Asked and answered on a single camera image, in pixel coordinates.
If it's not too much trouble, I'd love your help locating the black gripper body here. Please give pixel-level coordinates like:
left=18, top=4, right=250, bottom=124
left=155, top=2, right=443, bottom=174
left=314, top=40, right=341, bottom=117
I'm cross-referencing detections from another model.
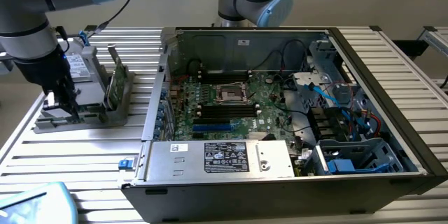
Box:
left=14, top=47, right=77, bottom=97

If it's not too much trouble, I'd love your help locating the green RAM stick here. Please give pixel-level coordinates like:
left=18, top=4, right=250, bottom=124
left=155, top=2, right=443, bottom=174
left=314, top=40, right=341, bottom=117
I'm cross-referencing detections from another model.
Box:
left=78, top=105, right=107, bottom=113

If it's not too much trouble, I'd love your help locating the grey parts rack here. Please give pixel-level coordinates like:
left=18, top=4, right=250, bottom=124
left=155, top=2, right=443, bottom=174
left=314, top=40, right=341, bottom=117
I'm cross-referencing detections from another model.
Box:
left=34, top=42, right=137, bottom=134

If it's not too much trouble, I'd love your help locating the silver hard disk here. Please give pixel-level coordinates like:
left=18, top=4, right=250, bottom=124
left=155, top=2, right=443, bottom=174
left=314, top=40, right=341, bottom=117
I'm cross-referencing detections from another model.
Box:
left=63, top=39, right=107, bottom=110

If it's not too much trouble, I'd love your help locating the green graphics card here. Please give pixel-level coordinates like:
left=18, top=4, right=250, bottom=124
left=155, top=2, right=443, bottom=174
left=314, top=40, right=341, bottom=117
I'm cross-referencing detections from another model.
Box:
left=105, top=44, right=131, bottom=111

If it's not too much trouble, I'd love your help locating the blue case latch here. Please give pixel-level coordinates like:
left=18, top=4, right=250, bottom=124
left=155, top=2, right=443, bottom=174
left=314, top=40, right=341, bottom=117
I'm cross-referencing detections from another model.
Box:
left=118, top=157, right=137, bottom=170

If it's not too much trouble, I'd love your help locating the teal robot joint cap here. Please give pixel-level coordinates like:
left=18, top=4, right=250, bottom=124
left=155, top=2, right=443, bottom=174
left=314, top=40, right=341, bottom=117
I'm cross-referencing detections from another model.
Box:
left=0, top=182, right=79, bottom=224

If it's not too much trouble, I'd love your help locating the black expansion slot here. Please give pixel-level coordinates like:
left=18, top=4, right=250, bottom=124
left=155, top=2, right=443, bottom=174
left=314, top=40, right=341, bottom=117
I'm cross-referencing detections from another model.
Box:
left=194, top=118, right=233, bottom=126

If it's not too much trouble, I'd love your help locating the blue expansion slot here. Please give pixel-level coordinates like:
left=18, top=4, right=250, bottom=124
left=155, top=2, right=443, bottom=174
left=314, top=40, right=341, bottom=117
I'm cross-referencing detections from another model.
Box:
left=193, top=124, right=235, bottom=132

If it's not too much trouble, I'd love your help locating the silver power supply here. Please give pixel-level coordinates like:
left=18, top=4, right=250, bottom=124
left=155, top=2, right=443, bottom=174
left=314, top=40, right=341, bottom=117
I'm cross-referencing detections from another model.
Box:
left=143, top=140, right=298, bottom=180

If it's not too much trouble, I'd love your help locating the metal CPU socket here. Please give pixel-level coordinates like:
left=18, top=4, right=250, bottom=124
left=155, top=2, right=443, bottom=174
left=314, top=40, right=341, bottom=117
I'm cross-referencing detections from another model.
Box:
left=210, top=83, right=254, bottom=104

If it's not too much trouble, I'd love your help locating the black power supply label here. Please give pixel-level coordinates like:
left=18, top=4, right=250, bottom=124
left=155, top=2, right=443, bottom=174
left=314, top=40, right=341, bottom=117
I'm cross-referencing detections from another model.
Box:
left=203, top=142, right=251, bottom=173

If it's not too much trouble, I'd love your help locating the green motherboard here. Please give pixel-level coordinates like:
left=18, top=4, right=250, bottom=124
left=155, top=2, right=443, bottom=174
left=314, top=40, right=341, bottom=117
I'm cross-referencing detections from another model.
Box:
left=167, top=70, right=306, bottom=154

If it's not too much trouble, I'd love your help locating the silver chipset heatsink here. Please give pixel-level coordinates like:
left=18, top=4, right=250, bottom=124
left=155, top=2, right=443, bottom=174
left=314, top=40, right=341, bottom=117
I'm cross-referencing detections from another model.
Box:
left=249, top=132, right=278, bottom=141

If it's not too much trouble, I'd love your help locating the black open PC case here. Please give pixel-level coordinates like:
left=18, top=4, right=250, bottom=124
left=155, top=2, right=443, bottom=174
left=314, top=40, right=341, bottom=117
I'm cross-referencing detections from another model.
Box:
left=121, top=26, right=448, bottom=224

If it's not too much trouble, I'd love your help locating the metal drive cage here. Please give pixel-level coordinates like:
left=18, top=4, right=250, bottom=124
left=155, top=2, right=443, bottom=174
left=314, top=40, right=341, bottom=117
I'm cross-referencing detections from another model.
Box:
left=291, top=39, right=359, bottom=110

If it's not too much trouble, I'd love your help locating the grey disk bay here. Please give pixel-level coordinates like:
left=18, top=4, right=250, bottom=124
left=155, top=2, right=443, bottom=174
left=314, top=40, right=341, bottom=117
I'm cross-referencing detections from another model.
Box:
left=303, top=137, right=405, bottom=177

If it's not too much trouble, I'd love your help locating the black wire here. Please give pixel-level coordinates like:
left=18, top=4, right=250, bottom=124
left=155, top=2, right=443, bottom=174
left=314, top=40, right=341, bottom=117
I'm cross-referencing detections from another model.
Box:
left=251, top=39, right=310, bottom=73

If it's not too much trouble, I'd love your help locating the light blue SATA wire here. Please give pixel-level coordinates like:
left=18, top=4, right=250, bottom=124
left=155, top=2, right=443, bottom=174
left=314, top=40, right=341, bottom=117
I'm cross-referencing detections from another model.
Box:
left=305, top=83, right=370, bottom=141

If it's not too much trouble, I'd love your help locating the red wire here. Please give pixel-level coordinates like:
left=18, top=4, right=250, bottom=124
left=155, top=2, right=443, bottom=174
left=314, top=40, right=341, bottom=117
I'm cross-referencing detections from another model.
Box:
left=363, top=108, right=383, bottom=131

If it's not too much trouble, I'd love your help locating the grey metal side frame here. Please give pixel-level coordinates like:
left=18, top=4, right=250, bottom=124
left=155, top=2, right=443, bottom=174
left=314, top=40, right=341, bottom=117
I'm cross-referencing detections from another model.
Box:
left=391, top=26, right=448, bottom=89

